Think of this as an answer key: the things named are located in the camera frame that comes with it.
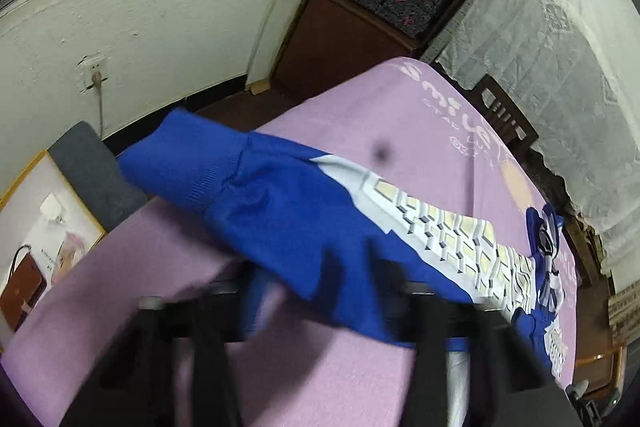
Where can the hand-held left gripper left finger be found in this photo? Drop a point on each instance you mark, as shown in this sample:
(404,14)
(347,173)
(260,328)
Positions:
(200,332)

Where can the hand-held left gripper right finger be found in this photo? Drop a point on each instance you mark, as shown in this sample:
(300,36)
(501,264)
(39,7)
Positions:
(435,332)

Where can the blue patterned jacket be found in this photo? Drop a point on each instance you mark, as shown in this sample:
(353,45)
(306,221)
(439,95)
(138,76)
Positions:
(280,217)

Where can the wooden side table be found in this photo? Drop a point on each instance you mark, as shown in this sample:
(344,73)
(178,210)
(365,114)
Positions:
(597,332)

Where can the framed bag poster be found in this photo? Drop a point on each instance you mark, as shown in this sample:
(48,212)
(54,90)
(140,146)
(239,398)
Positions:
(35,247)

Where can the purple printed blanket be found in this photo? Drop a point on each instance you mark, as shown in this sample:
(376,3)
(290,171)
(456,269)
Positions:
(425,122)

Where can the dark wooden chair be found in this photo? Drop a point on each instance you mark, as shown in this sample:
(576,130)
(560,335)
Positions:
(505,112)

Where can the white lace curtain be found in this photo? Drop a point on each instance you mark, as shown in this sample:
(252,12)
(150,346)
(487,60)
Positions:
(560,57)

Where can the dark wooden cabinet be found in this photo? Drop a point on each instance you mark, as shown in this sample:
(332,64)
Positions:
(340,42)

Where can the white leaning board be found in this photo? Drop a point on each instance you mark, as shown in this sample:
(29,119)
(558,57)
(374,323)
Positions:
(290,7)

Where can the white wall socket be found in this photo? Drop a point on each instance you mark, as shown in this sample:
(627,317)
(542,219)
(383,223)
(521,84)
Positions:
(92,69)

